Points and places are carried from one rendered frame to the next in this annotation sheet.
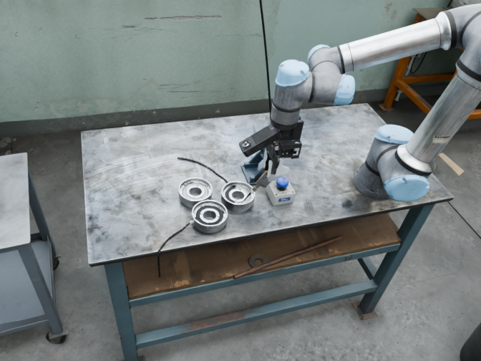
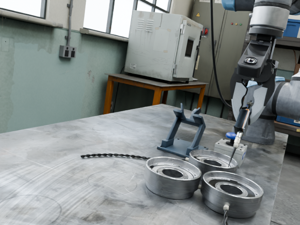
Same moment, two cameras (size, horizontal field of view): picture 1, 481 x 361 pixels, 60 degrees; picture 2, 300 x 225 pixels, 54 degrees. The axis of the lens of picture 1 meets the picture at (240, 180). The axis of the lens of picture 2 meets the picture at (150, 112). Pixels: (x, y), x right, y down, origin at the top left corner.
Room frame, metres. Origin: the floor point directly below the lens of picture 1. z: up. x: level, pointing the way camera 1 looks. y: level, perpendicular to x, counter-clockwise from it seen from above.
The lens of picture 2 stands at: (0.59, 0.53, 1.04)
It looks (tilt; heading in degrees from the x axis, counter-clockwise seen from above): 11 degrees down; 317
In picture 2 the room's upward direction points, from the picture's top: 10 degrees clockwise
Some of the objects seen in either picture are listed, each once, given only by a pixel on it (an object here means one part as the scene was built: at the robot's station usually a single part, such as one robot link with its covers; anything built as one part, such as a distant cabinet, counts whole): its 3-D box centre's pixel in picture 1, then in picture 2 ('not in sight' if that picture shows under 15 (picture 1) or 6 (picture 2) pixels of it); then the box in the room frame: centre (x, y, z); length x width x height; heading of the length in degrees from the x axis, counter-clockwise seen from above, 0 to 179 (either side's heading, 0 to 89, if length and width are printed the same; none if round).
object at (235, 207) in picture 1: (237, 197); (211, 166); (0.94, 0.00, 0.82); 0.10 x 0.10 x 0.04
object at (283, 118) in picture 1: (285, 111); (267, 20); (0.94, -0.09, 1.15); 0.08 x 0.08 x 0.05
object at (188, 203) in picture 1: (195, 193); (171, 177); (0.93, 0.13, 0.82); 0.10 x 0.10 x 0.04
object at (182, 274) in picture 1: (250, 236); not in sight; (1.14, -0.07, 0.40); 1.17 x 0.59 x 0.80; 112
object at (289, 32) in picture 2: not in sight; (277, 29); (2.55, -3.24, 1.61); 0.52 x 0.38 x 0.22; 25
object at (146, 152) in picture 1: (262, 165); (168, 145); (1.14, -0.07, 0.79); 1.20 x 0.60 x 0.02; 112
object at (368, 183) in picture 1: (379, 173); (255, 124); (1.10, -0.46, 0.85); 0.15 x 0.15 x 0.10
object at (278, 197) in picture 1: (282, 191); (230, 151); (0.98, -0.14, 0.82); 0.08 x 0.07 x 0.05; 112
